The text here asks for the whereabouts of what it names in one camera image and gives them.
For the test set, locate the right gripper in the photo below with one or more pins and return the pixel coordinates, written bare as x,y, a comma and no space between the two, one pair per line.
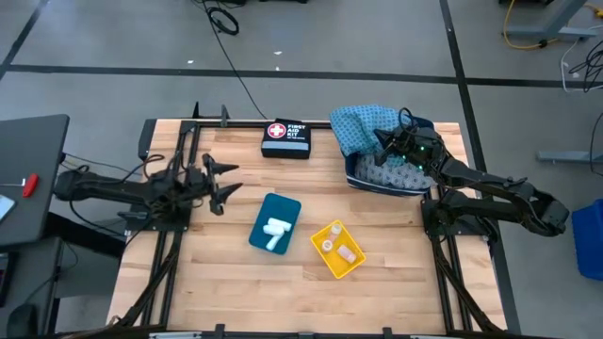
419,148

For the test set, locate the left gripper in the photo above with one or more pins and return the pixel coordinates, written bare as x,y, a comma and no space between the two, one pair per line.
200,183

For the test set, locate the grey patterned cloth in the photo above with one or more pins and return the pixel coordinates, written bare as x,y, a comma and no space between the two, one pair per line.
391,176

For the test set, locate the blue patterned cloth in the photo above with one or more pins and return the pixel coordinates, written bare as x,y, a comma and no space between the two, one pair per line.
358,127

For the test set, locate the small clear vial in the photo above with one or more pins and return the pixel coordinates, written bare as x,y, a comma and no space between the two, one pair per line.
336,230

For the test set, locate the tan bandage roll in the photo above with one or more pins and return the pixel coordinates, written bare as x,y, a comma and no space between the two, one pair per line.
346,253

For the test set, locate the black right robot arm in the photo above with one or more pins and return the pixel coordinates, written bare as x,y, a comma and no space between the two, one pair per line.
499,190

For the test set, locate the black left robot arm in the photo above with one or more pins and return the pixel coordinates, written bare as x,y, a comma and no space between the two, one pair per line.
118,188

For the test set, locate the navy fabric bin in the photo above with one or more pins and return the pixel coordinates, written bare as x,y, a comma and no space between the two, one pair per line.
351,172

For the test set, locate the yellow plastic basket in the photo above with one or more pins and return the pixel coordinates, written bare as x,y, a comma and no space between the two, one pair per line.
341,268

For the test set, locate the blue plastic bin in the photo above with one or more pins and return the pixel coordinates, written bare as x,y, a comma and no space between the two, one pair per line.
591,240

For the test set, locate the teal tray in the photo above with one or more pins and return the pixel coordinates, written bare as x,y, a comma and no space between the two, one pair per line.
278,207

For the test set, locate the black first aid kit pouch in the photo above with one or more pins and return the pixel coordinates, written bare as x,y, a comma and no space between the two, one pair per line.
286,139

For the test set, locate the white tape roll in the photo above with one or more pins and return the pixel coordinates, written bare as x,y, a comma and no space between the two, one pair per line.
327,246

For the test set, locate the grey metal bar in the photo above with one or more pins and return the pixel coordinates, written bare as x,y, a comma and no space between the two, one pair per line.
565,156

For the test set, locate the black desk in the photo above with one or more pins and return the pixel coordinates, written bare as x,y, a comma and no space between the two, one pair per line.
33,141

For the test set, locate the grey desk foot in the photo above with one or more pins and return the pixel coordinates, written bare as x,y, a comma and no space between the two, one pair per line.
551,32

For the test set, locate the grey low desk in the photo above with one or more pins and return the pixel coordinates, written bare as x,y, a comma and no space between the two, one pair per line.
37,282

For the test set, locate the smartphone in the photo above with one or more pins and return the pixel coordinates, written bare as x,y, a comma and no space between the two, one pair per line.
4,207

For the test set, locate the black computer mouse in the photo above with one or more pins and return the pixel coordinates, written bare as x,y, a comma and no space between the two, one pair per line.
22,321

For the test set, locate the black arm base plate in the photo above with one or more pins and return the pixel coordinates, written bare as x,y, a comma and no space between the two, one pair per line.
179,225
431,221

